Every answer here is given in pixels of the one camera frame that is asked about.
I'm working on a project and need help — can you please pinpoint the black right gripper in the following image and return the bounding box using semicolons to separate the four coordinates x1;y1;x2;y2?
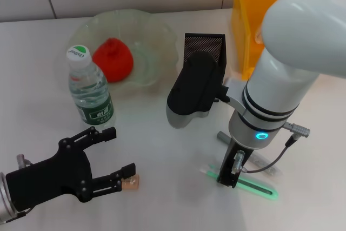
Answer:
216;136;254;189

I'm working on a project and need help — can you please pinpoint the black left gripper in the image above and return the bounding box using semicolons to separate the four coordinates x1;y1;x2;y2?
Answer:
5;126;136;213

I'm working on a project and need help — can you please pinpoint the green utility knife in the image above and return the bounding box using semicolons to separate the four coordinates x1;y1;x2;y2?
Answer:
199;163;279;202

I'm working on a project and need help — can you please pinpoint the clear green-label water bottle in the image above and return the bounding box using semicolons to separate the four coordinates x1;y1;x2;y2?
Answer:
66;44;115;131

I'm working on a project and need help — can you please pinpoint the red cone-shaped object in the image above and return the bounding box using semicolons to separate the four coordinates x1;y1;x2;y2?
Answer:
91;38;134;83

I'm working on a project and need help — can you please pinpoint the small beige eraser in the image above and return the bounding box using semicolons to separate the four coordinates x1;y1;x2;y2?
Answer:
121;174;141;190

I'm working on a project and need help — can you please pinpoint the grey glitter marker pen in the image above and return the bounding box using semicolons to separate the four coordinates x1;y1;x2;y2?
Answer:
216;130;281;177

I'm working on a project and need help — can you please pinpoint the clear glass fruit plate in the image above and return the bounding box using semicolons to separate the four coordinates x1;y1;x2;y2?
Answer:
55;10;181;93

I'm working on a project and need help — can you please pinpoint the black mesh pen holder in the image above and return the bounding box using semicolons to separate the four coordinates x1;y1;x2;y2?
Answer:
183;32;227;87

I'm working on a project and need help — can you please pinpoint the yellow plastic bin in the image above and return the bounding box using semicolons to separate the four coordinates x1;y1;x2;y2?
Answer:
231;0;305;81

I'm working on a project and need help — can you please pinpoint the right gripper cable with connector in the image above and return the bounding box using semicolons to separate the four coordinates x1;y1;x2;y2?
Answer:
231;121;311;174

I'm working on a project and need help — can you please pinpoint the gripper cable with connector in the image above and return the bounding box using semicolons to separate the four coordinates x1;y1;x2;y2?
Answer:
231;121;311;174
9;154;33;221

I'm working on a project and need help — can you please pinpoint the left gripper cable with connector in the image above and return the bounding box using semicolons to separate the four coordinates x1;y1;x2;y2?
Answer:
9;154;33;221

